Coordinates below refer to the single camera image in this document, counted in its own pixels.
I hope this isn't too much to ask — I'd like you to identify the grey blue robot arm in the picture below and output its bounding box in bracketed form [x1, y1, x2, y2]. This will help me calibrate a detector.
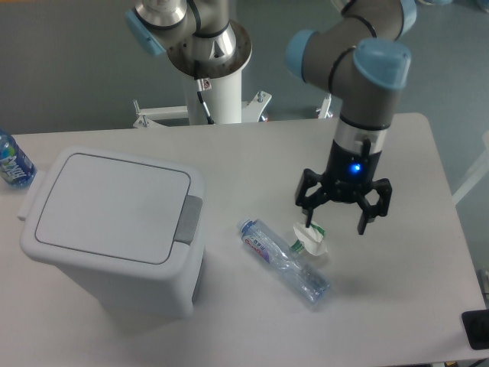
[125, 1, 416, 232]

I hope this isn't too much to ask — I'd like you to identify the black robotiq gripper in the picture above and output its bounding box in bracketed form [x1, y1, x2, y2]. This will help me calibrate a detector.
[295, 139, 392, 235]

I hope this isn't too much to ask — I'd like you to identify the white plastic trash can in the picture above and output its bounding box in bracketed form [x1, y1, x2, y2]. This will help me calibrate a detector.
[20, 146, 205, 318]

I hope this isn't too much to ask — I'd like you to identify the blue labelled drink bottle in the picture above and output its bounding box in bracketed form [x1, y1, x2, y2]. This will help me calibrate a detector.
[1, 129, 37, 187]

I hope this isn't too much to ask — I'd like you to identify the black cable on pedestal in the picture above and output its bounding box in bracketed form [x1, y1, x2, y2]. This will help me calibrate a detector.
[193, 60, 217, 125]

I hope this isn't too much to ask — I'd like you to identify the white frame at right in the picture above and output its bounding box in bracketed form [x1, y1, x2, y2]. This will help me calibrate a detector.
[452, 132, 488, 205]

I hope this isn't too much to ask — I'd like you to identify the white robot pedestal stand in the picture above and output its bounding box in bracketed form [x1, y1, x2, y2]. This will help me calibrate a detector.
[132, 21, 273, 129]

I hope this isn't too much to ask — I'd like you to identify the crumpled white green paper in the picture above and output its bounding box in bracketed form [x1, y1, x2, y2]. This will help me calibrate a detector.
[291, 221, 327, 256]

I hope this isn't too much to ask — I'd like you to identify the crushed clear plastic bottle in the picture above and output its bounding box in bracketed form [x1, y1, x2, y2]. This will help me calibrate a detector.
[236, 219, 330, 305]

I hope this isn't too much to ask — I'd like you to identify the black device at edge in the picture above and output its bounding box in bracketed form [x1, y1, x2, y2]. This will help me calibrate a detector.
[461, 309, 488, 350]

